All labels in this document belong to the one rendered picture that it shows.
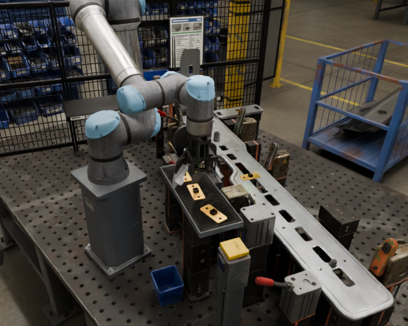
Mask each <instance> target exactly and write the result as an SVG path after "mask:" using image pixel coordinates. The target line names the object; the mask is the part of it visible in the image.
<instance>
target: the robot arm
mask: <svg viewBox="0 0 408 326"><path fill-rule="evenodd" d="M145 8H146V3H145V0H70V3H69V10H70V13H71V18H72V20H73V22H74V24H75V25H76V27H77V29H78V30H80V31H81V32H84V33H85V35H86V36H87V38H88V40H89V41H90V43H91V44H92V46H93V48H94V49H95V51H96V53H97V54H98V56H99V57H100V59H101V60H102V62H103V64H104V65H105V67H106V69H107V70H108V72H109V73H110V75H111V77H112V78H113V80H114V81H115V83H116V84H117V86H118V88H119V89H118V91H117V102H118V103H119V108H120V113H117V112H116V111H111V110H108V111H99V112H97V113H94V114H92V115H91V116H90V117H89V118H88V119H87V120H86V122H85V135H86V137H87V145H88V150H89V163H88V167H87V178H88V179H89V181H90V182H92V183H93V184H97V185H101V186H109V185H114V184H118V183H120V182H122V181H123V180H125V179H126V178H127V177H128V176H129V174H130V170H129V166H128V163H127V162H126V159H125V158H124V155H123V152H122V147H123V146H126V145H129V144H132V143H135V142H139V141H141V140H147V139H149V138H151V137H153V136H155V135H156V134H157V133H158V132H159V130H160V127H161V117H160V114H159V113H158V110H157V107H162V106H165V105H169V104H172V103H180V104H181V105H184V106H185V107H187V127H186V129H187V138H184V140H181V148H185V149H186V150H184V152H183V154H182V155H181V156H180V157H179V158H178V160H177V162H176V166H175V170H174V176H173V181H172V186H173V190H174V189H175V188H176V187H177V185H180V186H181V185H182V184H183V183H184V179H185V173H186V172H187V171H188V166H187V163H189V164H190V172H191V174H192V175H194V173H197V172H199V171H200V172H204V171H205V172H206V173H213V174H214V176H215V178H216V179H217V181H218V182H220V179H222V177H221V175H220V169H219V167H218V164H217V158H216V156H215V154H214V153H213V152H212V150H211V148H210V147H209V144H211V137H212V128H213V122H214V119H213V116H214V97H215V91H214V80H213V79H212V78H210V77H208V76H203V75H196V76H191V77H189V78H187V77H186V76H184V75H182V74H180V73H178V72H173V71H169V72H166V73H165V74H164V75H162V76H161V78H160V79H157V80H152V81H146V80H145V78H144V74H143V69H142V61H141V52H140V47H139V39H138V33H137V27H138V26H139V24H140V23H141V20H140V17H141V16H142V15H143V14H144V12H145Z"/></svg>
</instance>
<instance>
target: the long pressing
mask: <svg viewBox="0 0 408 326"><path fill-rule="evenodd" d="M213 119H214V122H213V128H212V137H211V142H213V143H214V144H215V145H216V147H217V153H216V157H218V158H220V159H222V160H223V161H224V163H226V165H227V166H228V167H229V168H230V169H231V171H232V175H231V176H230V179H229V182H230V184H231V186H234V185H237V184H242V185H243V187H244V188H245V189H246V190H247V191H248V192H249V193H251V194H252V196H253V197H254V199H255V201H256V204H260V203H263V202H264V203H266V204H267V205H268V206H269V207H270V208H271V209H272V210H273V211H274V213H275V214H276V220H275V227H274V232H273V236H274V237H275V239H276V240H277V241H278V242H279V243H280V244H281V245H282V247H283V248H284V249H285V251H286V252H287V253H288V254H289V255H290V256H291V258H292V259H293V260H294V261H295V262H296V264H297V265H298V266H299V267H300V269H301V270H302V271H305V270H310V271H311V272H312V274H313V275H314V276H315V277H316V278H317V279H318V280H319V281H320V283H321V284H322V289H321V294H322V295H323V296H324V297H325V298H326V300H327V301H328V302H329V304H331V306H332V307H333V308H334V309H335V311H336V312H337V313H338V314H339V315H340V316H341V317H342V318H344V319H346V320H350V321H359V320H362V319H363V318H366V317H368V316H371V315H373V314H375V313H378V312H380V311H383V310H385V309H387V308H390V307H391V306H392V305H393V303H394V298H393V295H392V294H391V293H390V292H389V291H388V290H387V289H386V288H385V287H384V286H383V285H382V284H381V283H380V282H379V281H378V280H377V279H376V278H375V277H374V276H373V275H372V274H371V273H370V272H369V271H368V270H367V269H366V268H365V267H364V266H363V265H362V264H361V263H360V262H359V261H358V260H357V259H356V258H355V257H354V256H353V255H352V254H351V253H350V252H349V251H348V250H347V249H346V248H345V247H344V246H343V245H342V244H341V243H340V242H339V241H338V240H337V239H336V238H335V237H334V236H333V235H332V234H331V233H330V232H329V231H328V230H327V229H326V228H325V227H324V226H323V225H322V224H321V223H320V222H319V221H318V220H316V219H315V218H314V217H313V216H312V215H311V214H310V213H309V212H308V211H307V210H306V209H305V208H304V207H303V206H302V205H301V204H300V203H299V202H298V201H297V200H296V199H295V198H294V197H293V196H292V195H291V194H290V193H289V192H288V191H287V190H286V189H285V188H284V187H283V186H282V185H281V184H280V183H279V182H277V181H276V180H275V179H274V178H273V177H272V176H271V175H270V174H269V173H268V172H267V171H266V170H265V169H264V168H263V167H262V166H261V165H260V164H259V163H258V162H257V161H256V160H255V159H254V158H253V157H252V156H251V155H250V154H249V153H248V152H247V148H246V145H245V144H244V143H243V142H242V141H241V140H240V139H239V138H238V137H237V136H236V135H235V134H234V133H233V132H232V131H231V130H230V129H229V128H228V127H227V126H226V125H225V124H224V123H223V122H222V121H221V120H220V119H219V118H218V117H216V116H215V115H214V116H213ZM216 131H218V132H219V133H220V141H219V142H214V141H213V139H214V132H216ZM228 142H229V143H228ZM219 146H225V147H226V148H227V149H228V150H225V151H222V150H221V149H220V148H219ZM236 150H237V151H236ZM229 154H232V155H233V156H234V157H235V158H236V160H231V159H230V158H229V157H228V156H227V155H229ZM237 163H241V164H242V165H243V166H244V168H245V169H246V170H247V171H248V172H250V173H254V172H257V173H258V174H259V175H260V176H261V177H259V178H256V180H257V181H258V182H259V183H260V184H261V185H262V186H263V187H264V188H265V190H266V191H267V193H261V192H260V191H259V190H258V189H257V188H256V187H255V186H254V185H253V183H252V182H251V181H250V180H242V179H241V178H240V175H244V174H243V173H242V172H241V171H240V169H239V168H238V167H237V166H236V165H235V164H237ZM251 180H252V179H251ZM275 190H276V191H275ZM254 195H255V196H254ZM266 195H271V196H272V197H273V198H274V199H275V200H276V201H277V202H278V203H279V205H278V206H273V205H272V204H271V203H270V202H269V201H268V200H267V199H266V198H265V196H266ZM282 210H285V211H286V212H287V213H288V214H289V215H290V216H291V217H292V218H293V219H294V220H295V222H292V223H289V222H287V220H285V218H283V216H281V214H280V213H279V211H282ZM283 227H284V228H285V229H283ZM296 228H302V229H303V230H304V231H305V232H306V233H307V234H308V235H309V236H310V237H311V238H312V240H311V241H305V240H304V239H303V238H302V237H301V236H300V235H299V234H298V233H297V232H296V231H295V229H296ZM317 246H318V247H320V248H321V249H322V250H323V251H324V252H325V253H326V254H327V255H328V257H329V258H330V259H336V260H337V267H335V268H332V267H331V266H330V265H329V263H330V262H328V263H326V262H324V261H323V260H322V259H321V258H320V257H319V256H318V255H317V254H316V253H315V251H314V250H313V248H315V247H317ZM344 260H345V261H346V262H344ZM337 268H339V269H341V270H342V271H343V272H344V273H345V274H346V275H347V276H348V277H349V278H350V280H351V281H352V282H353V283H354V285H353V286H351V287H348V286H346V285H345V284H344V283H343V282H342V281H341V280H340V279H339V278H338V277H337V276H336V274H335V273H334V272H333V270H335V269H337ZM319 269H321V270H319Z"/></svg>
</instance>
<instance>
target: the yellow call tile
mask: <svg viewBox="0 0 408 326"><path fill-rule="evenodd" d="M220 247H221V249H222V250H223V251H224V253H225V255H226V256H227V258H228V259H229V260H232V259H236V258H239V257H242V256H245V255H249V251H248V249H247V248H246V246H245V245H244V244H243V242H242V240H241V239H240V238H239V237H238V238H236V239H231V240H228V241H224V242H221V243H220Z"/></svg>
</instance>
